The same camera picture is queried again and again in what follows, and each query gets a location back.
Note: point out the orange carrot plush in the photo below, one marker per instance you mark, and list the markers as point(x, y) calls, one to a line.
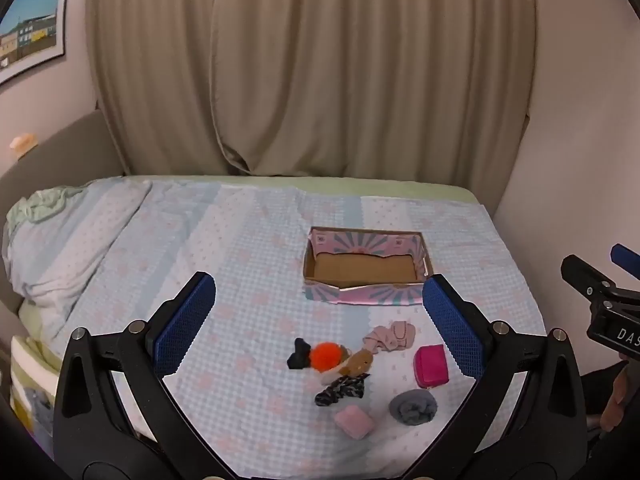
point(325, 355)

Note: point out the small black cloth item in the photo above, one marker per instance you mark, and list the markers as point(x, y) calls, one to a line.
point(299, 355)

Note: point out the black patterned sock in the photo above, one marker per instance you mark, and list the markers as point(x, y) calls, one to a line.
point(340, 389)

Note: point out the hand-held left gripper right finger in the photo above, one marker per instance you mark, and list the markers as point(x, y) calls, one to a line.
point(452, 330)

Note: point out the person's right hand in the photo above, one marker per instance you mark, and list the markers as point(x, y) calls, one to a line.
point(616, 400)

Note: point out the beige curtain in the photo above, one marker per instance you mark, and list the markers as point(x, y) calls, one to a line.
point(310, 60)

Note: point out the framed wall poster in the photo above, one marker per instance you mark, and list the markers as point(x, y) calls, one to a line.
point(32, 30)

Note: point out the small orange object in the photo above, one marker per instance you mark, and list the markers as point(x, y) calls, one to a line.
point(22, 142)

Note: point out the light blue checked blanket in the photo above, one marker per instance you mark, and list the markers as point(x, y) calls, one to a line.
point(225, 260)

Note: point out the pink patterned cardboard box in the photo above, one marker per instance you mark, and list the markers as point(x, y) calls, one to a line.
point(365, 265)

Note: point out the dark clothing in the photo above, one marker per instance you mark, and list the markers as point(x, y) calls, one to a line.
point(597, 395)

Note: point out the crumpled light green cloth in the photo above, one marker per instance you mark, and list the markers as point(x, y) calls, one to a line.
point(42, 205)

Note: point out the light green bed sheet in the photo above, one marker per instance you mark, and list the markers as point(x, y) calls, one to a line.
point(350, 182)

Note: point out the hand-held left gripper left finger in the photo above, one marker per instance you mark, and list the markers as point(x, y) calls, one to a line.
point(185, 325)

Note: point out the light pink soft pad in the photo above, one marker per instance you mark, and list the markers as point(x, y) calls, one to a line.
point(354, 422)

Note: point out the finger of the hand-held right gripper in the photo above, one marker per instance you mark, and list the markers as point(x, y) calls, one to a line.
point(627, 260)
point(587, 280)

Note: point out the dusty pink cloth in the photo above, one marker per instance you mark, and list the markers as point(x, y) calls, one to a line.
point(395, 335)

